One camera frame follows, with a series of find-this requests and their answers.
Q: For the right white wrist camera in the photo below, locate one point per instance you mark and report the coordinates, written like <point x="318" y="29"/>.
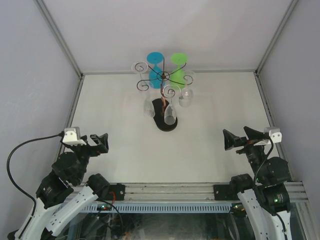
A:
<point x="271" y="135"/>

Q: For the aluminium front rail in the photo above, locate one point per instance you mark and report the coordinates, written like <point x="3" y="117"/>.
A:
<point x="169" y="192"/>

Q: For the green plastic wine glass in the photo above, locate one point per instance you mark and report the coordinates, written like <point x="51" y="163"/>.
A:
<point x="177" y="76"/>

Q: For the clear champagne flute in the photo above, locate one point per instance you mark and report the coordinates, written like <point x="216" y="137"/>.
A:
<point x="139" y="67"/>

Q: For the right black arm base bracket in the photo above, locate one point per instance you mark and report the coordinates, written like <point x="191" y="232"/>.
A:
<point x="222" y="192"/>

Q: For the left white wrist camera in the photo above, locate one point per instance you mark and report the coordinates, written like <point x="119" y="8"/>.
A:
<point x="72" y="137"/>

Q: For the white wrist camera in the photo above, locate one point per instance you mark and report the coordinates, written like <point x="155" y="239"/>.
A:
<point x="72" y="137"/>
<point x="271" y="135"/>

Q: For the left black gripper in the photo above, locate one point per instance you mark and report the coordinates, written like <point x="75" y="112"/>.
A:
<point x="102" y="146"/>

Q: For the grey slotted cable duct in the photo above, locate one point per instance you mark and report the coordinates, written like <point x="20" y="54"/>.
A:
<point x="159" y="208"/>

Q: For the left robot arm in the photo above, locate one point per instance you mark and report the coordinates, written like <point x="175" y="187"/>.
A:
<point x="50" y="214"/>

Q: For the blue plastic wine glass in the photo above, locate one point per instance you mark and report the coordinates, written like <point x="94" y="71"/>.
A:
<point x="155" y="73"/>

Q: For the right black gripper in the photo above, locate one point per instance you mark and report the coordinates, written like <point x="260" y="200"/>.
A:
<point x="231" y="140"/>

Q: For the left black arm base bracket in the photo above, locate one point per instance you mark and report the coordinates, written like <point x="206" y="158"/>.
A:
<point x="116" y="192"/>

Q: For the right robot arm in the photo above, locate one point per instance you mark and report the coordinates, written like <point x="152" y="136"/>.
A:
<point x="264" y="196"/>

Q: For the copper wire wine glass rack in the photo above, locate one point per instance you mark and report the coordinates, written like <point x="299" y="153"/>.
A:
<point x="161" y="87"/>

